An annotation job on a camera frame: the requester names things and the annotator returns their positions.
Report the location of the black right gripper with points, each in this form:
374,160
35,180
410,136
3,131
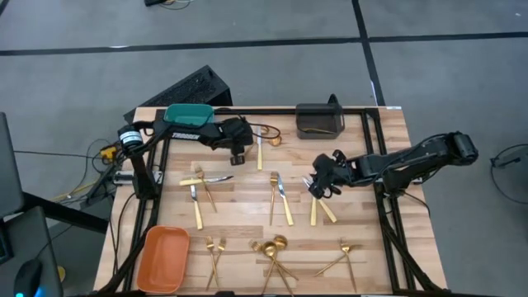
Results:
344,171

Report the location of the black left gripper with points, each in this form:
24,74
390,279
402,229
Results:
233,134

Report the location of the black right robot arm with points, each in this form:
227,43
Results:
412,161

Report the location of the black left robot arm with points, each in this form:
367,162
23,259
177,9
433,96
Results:
185,135

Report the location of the dark grey plastic bin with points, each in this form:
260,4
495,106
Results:
317,119

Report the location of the teal plastic bin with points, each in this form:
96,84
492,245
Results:
187,115

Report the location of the white tape strip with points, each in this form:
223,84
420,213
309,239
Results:
394,108

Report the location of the pair of gold forks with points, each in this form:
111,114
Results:
211,277

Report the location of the orange plastic bin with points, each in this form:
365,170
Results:
163,260

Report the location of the yellow black connector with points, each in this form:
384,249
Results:
108,152

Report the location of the black stand leg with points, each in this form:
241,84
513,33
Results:
62,211

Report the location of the yellow round sticker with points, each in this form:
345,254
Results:
61,274

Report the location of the grey side desk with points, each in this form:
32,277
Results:
29,231

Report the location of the grey panel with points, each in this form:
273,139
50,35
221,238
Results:
8,165

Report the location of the black computer mouse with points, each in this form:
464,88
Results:
28,278

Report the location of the black aluminium table frame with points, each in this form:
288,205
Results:
280,111

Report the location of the black triangular bracket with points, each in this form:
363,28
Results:
333,100

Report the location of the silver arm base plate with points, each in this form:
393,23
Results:
123,177

